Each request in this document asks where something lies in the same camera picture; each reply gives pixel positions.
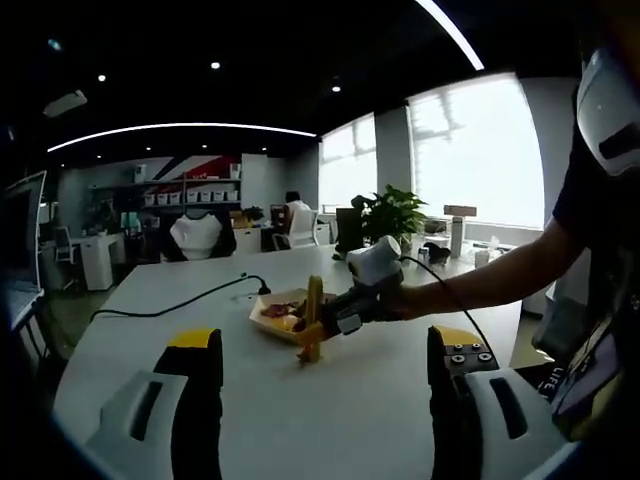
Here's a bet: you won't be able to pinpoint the cream paper food container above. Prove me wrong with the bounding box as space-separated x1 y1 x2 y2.
248 287 347 347

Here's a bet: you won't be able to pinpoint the black cable with plug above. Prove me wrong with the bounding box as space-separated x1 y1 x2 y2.
89 272 272 322

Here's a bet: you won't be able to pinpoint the black chair with white shirt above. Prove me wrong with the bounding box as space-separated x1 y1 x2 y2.
159 211 238 263

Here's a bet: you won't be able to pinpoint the large green potted plant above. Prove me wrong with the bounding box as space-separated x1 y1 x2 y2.
359 184 430 252

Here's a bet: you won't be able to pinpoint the white chest-worn device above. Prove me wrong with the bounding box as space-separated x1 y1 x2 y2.
574 46 640 177

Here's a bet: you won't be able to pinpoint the person in patterned shirt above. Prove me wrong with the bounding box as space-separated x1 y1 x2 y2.
513 98 640 442

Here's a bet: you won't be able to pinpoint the ceiling air conditioner unit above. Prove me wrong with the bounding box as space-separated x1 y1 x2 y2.
41 88 89 118

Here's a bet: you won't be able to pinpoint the black office chair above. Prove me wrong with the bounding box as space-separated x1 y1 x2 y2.
334 207 370 254

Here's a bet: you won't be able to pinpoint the yellow food tongs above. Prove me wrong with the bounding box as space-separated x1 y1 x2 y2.
294 274 327 365

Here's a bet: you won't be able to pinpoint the white mesh office chair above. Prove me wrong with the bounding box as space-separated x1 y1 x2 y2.
286 209 321 249

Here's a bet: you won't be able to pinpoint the metal shelf with white bins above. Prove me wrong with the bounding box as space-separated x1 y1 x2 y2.
89 164 243 207

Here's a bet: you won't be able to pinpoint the curved ceiling light strip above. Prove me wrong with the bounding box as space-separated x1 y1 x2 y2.
46 121 318 153

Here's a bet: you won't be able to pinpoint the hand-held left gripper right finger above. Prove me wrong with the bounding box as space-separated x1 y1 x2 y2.
426 324 572 480

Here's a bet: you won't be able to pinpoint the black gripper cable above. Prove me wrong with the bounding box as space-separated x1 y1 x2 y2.
399 255 485 347

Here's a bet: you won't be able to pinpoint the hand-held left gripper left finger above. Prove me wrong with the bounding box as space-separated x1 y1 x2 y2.
84 327 224 480

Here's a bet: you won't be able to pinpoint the straight ceiling light strip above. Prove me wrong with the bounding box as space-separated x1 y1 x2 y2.
414 0 486 72

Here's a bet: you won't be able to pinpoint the monitor on stand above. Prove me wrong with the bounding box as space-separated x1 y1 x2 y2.
0 170 49 292

